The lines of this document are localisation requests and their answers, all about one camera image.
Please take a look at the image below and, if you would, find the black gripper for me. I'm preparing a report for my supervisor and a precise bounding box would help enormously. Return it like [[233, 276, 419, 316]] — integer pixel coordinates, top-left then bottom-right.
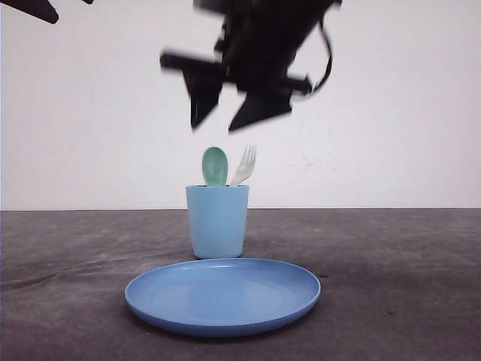
[[159, 1, 341, 131]]

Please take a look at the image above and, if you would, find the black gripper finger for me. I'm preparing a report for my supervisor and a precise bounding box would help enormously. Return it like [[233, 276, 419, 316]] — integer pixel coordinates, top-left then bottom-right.
[[24, 0, 59, 24]]

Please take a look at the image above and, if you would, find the white plastic fork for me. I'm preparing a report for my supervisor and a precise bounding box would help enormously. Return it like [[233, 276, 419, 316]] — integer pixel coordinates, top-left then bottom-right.
[[230, 145, 257, 187]]

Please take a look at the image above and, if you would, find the mint green plastic spoon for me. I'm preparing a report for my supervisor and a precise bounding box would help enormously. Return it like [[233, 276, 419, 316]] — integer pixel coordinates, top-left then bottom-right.
[[202, 147, 228, 187]]

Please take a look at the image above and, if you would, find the light blue plastic cup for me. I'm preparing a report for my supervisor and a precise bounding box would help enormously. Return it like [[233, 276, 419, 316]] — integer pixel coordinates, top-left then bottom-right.
[[186, 185, 250, 259]]

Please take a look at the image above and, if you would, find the blue plastic plate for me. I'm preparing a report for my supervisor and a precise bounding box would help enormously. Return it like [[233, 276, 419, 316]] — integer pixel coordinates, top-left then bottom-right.
[[124, 258, 322, 338]]

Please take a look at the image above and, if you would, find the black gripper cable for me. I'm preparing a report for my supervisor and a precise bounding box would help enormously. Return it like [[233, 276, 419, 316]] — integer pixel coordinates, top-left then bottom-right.
[[300, 18, 334, 99]]

